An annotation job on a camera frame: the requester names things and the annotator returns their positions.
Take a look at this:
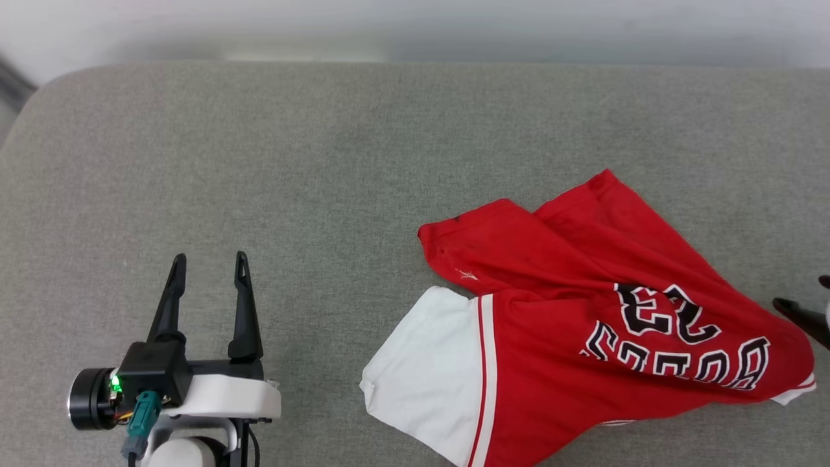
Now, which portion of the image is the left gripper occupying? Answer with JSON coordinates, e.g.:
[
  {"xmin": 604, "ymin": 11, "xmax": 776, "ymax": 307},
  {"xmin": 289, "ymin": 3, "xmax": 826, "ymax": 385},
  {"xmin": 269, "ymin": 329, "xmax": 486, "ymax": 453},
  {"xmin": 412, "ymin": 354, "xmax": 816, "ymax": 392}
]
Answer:
[{"xmin": 67, "ymin": 250, "xmax": 282, "ymax": 431}]

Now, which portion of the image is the red and white jersey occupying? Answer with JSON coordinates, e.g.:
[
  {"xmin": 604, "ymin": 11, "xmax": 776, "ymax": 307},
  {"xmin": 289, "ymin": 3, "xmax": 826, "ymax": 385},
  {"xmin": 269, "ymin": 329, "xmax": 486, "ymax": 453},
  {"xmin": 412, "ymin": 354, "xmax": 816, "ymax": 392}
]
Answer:
[{"xmin": 360, "ymin": 169, "xmax": 817, "ymax": 467}]

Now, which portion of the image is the teal left cable plug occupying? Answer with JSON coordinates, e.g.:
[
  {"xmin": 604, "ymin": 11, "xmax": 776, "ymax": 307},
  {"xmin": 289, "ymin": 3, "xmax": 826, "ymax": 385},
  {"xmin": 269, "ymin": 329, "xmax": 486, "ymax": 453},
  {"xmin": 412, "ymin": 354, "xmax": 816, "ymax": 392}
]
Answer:
[{"xmin": 121, "ymin": 390, "xmax": 163, "ymax": 462}]

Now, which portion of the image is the grey wall trim strip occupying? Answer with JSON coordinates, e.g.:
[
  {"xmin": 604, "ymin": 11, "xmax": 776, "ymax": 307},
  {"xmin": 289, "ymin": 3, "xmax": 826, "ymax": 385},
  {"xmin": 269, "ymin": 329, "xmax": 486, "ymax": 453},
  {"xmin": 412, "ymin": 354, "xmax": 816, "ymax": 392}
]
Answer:
[{"xmin": 0, "ymin": 56, "xmax": 37, "ymax": 112}]

